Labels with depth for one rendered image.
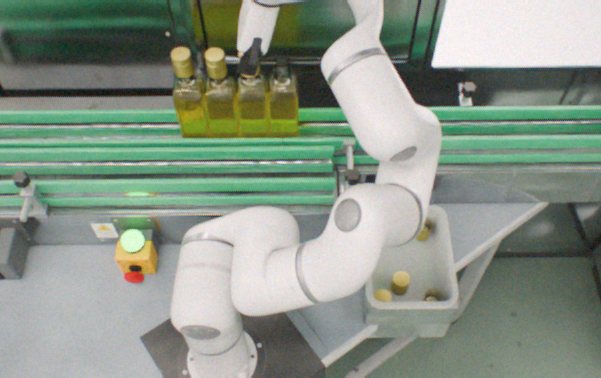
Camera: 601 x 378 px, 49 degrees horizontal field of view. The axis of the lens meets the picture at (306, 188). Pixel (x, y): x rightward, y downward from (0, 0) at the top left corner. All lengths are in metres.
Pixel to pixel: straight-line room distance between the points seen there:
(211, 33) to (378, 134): 0.59
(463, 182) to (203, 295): 0.67
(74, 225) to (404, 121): 0.80
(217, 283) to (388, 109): 0.36
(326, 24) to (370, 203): 0.57
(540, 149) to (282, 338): 0.63
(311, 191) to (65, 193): 0.47
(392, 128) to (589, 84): 0.85
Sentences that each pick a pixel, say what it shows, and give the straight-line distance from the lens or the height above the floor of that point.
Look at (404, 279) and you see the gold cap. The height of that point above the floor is 0.81.
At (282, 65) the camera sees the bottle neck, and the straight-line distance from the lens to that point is 1.20.
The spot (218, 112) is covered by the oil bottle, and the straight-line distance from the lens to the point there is 1.24.
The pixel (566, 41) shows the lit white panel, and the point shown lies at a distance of 1.41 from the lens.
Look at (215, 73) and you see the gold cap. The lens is 1.18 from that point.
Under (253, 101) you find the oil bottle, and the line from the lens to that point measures 1.22.
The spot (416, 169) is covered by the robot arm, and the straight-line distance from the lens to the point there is 0.90.
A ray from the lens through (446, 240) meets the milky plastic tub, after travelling 1.33.
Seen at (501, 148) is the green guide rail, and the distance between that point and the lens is 1.37.
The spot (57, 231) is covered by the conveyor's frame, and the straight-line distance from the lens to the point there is 1.44.
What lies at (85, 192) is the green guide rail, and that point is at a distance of 1.32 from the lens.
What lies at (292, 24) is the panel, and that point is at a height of 1.11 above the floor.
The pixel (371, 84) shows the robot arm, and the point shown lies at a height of 1.38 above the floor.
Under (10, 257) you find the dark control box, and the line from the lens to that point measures 1.43.
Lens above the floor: 1.99
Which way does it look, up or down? 57 degrees down
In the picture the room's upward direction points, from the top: straight up
